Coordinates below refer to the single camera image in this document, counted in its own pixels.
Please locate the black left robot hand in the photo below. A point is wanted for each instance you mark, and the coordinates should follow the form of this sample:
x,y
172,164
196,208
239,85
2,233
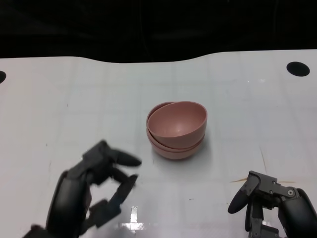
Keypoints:
x,y
69,198

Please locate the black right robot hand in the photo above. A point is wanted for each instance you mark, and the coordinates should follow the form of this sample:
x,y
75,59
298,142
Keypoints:
x,y
294,210

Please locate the pink plastic bowl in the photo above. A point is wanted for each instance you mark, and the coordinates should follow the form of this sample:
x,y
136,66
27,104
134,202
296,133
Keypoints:
x,y
173,147
178,119
175,155

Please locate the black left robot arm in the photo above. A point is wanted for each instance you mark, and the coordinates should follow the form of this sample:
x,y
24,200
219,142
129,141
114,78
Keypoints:
x,y
34,231

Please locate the black round table grommet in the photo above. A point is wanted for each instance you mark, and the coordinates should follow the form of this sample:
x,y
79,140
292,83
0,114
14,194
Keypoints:
x,y
298,69
2,77

